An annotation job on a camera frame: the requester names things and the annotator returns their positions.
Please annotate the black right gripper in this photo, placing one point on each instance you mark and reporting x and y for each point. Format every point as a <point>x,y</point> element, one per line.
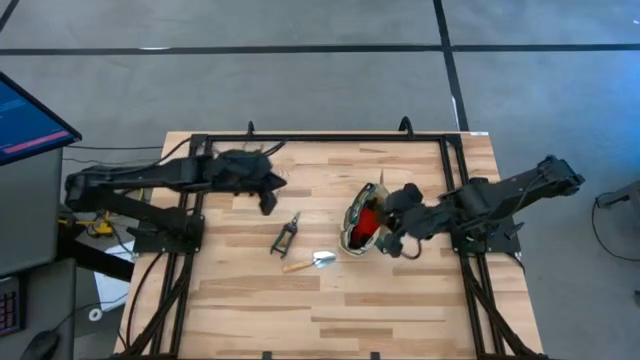
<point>425,222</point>

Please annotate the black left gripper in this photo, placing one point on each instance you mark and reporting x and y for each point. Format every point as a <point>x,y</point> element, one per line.
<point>240,172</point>

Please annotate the red black gardening glove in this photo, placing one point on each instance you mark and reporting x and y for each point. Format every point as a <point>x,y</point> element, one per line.
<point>365,225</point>

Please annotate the beige green canvas gardening bag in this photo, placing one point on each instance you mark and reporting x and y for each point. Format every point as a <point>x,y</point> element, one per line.
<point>346,227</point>

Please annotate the dark green garden snips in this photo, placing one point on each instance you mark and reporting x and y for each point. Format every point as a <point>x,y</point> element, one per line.
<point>290,229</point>

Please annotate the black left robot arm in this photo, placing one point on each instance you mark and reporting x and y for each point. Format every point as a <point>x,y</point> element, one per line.
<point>140,172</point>

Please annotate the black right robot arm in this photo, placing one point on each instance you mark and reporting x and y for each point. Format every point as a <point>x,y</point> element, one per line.
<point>520,185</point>

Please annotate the yellow hand tool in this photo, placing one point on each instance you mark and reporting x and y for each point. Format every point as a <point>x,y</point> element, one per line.
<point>102,229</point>

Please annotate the white paper sheet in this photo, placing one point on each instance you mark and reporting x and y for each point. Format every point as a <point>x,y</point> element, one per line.
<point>112,295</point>

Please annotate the grey desk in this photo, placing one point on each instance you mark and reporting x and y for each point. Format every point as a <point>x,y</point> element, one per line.
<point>30,210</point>

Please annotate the computer monitor blue screen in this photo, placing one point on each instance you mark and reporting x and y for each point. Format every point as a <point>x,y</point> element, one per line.
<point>25,125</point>

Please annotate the black computer mouse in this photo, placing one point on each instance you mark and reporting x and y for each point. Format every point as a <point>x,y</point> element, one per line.
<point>40,346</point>

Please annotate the black keyboard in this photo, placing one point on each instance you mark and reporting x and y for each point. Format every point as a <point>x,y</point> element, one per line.
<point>10,305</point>

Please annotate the black metal table frame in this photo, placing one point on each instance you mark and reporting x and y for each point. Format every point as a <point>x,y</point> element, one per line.
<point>325,137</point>

